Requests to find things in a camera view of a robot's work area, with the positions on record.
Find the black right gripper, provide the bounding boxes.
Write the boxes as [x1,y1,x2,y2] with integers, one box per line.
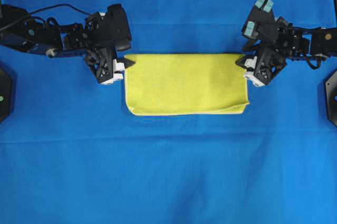
[235,39,287,87]

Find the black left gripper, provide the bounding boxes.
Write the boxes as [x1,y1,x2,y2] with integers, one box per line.
[84,12,136,85]

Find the yellow-green microfibre towel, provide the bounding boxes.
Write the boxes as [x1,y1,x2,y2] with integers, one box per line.
[124,54,250,116]

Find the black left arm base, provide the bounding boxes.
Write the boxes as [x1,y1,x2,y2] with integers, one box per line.
[1,62,17,123]

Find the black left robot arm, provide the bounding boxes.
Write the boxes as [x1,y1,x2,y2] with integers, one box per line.
[1,4,135,85]

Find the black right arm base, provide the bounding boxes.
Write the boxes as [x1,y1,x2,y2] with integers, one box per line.
[324,71,337,127]

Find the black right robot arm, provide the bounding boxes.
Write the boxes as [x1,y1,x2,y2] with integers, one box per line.
[235,17,336,87]

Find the blue table cloth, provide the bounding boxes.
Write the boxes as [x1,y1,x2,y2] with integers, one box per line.
[1,0,336,223]

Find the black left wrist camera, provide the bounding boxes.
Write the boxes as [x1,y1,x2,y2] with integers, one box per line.
[99,4,132,51]

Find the right wrist camera teal pads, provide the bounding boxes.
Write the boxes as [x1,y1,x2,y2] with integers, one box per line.
[242,0,278,42]

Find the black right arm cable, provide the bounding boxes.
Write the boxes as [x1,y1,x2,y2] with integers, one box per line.
[288,53,330,70]

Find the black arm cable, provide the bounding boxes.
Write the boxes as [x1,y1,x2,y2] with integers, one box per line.
[0,3,92,33]
[288,53,330,70]

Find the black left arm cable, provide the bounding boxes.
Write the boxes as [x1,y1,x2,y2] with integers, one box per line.
[0,3,92,33]

